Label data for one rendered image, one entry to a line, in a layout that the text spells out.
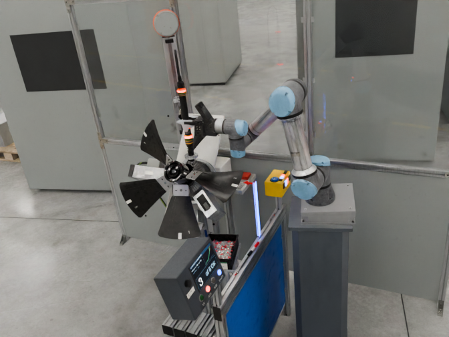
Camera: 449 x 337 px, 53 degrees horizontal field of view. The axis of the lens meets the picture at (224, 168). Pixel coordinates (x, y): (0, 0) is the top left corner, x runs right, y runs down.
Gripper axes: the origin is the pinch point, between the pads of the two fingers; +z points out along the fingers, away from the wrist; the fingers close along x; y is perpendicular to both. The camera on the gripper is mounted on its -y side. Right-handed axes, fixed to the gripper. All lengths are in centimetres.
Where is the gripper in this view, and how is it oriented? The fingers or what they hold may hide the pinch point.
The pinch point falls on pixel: (181, 118)
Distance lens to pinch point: 229.8
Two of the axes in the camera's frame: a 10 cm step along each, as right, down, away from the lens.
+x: 4.3, -4.4, 7.9
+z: -9.0, -1.2, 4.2
